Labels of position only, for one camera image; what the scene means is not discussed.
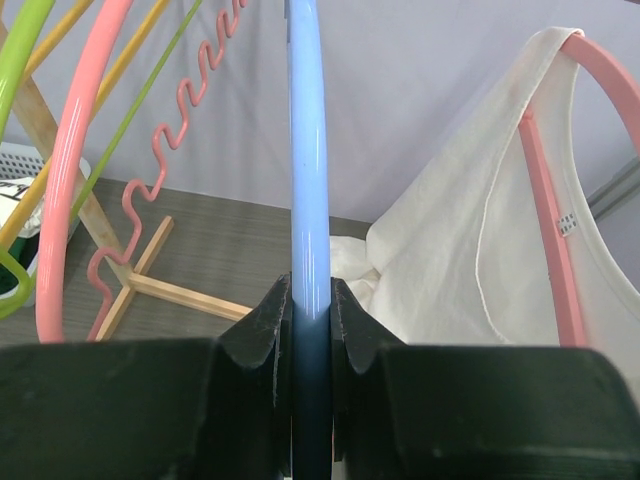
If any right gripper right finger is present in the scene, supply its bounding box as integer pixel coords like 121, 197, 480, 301
331, 279, 639, 479

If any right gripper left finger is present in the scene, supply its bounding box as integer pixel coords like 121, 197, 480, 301
1, 276, 292, 479

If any light blue hanger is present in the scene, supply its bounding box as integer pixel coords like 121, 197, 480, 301
286, 0, 333, 479

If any yellow hanger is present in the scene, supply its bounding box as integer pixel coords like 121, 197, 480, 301
24, 0, 168, 221

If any lime green hanger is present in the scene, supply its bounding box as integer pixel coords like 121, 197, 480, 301
0, 0, 204, 324

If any white tank top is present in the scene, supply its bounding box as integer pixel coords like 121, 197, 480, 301
327, 25, 640, 349

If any pink hanger right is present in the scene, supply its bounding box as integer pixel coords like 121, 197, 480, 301
518, 32, 639, 363

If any dark green folded cloth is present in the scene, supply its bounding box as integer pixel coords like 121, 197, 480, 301
0, 237, 27, 294

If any white folded cloth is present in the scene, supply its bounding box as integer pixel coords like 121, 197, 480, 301
0, 177, 44, 239

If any white plastic basket back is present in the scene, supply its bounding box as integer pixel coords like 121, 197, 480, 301
0, 140, 94, 309

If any wooden clothes rack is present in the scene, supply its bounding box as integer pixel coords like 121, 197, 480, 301
6, 1, 251, 342

